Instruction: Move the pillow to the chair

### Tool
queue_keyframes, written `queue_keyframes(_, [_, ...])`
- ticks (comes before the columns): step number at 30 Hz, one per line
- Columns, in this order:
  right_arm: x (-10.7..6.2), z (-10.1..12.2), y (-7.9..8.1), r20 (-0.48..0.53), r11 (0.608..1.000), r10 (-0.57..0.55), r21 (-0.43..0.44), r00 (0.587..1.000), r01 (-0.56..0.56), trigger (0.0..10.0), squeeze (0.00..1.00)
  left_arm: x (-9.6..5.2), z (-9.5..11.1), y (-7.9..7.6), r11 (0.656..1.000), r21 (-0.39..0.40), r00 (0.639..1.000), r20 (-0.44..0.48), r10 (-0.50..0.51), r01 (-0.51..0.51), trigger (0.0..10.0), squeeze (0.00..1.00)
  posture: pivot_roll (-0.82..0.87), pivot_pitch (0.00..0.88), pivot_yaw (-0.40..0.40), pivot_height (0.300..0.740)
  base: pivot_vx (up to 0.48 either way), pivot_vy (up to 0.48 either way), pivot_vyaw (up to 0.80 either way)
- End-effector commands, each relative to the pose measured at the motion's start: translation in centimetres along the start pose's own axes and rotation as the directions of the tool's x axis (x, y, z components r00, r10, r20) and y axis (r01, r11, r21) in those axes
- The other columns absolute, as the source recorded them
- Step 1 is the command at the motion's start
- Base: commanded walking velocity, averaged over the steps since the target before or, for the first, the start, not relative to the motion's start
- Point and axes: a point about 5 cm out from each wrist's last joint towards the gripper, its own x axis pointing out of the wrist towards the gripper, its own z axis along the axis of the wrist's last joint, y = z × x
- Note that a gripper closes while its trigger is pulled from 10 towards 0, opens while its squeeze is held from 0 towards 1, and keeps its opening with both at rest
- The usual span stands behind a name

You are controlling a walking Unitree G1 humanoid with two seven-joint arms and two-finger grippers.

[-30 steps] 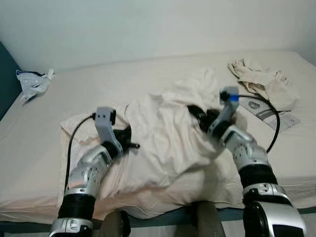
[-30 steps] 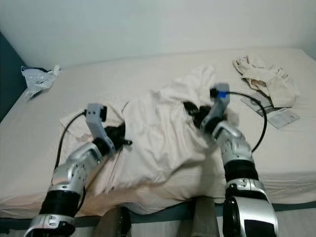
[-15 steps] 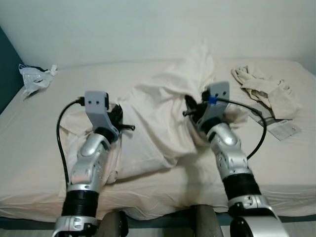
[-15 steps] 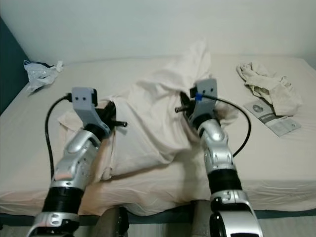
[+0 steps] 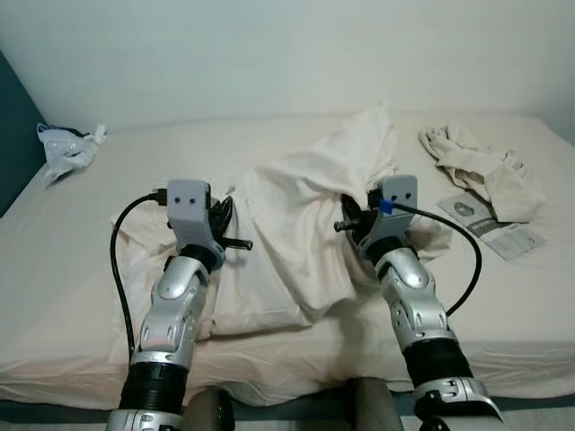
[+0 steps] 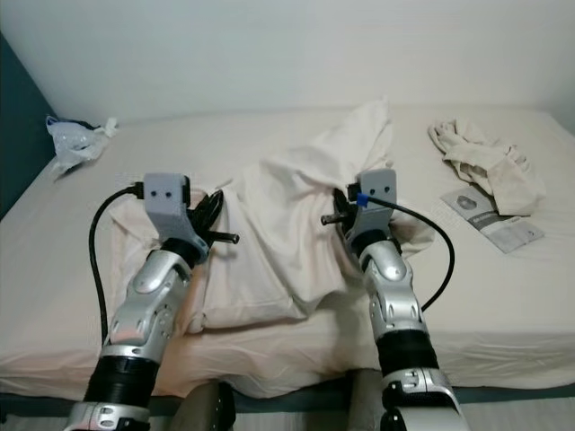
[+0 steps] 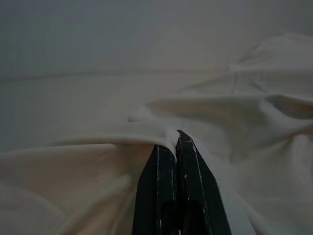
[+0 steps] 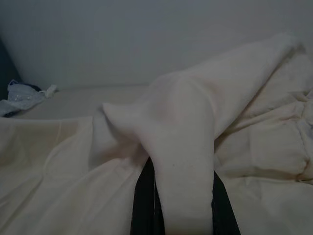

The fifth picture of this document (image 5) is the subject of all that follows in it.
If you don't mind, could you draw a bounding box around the beige crumpled garment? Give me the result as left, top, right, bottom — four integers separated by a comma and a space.
418, 124, 547, 224

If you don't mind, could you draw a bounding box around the grey paper leaflet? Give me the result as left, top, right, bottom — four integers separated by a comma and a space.
436, 193, 546, 261

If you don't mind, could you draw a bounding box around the dark teal headboard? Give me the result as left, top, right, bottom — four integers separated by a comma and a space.
0, 49, 48, 218

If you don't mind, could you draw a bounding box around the clear plastic bag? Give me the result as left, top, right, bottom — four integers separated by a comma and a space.
36, 121, 109, 188

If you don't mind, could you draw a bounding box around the cream bed mattress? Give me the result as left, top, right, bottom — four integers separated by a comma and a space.
0, 110, 575, 409

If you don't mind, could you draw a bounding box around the grey right robot leg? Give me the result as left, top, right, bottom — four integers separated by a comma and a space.
346, 377, 407, 431

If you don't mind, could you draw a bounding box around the grey robot leg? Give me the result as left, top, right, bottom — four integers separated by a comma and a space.
184, 388, 236, 431
346, 377, 407, 431

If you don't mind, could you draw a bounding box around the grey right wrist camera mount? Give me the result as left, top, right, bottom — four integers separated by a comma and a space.
367, 175, 420, 242

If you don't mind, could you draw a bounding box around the grey left robot leg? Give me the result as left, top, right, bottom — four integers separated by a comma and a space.
184, 388, 236, 431

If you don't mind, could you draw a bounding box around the dark bed frame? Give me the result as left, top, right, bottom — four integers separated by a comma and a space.
0, 391, 575, 425

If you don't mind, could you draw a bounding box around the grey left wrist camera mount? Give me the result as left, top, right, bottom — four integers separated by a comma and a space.
164, 180, 226, 248

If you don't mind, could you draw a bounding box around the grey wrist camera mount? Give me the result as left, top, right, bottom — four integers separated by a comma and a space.
367, 175, 420, 242
164, 180, 226, 248

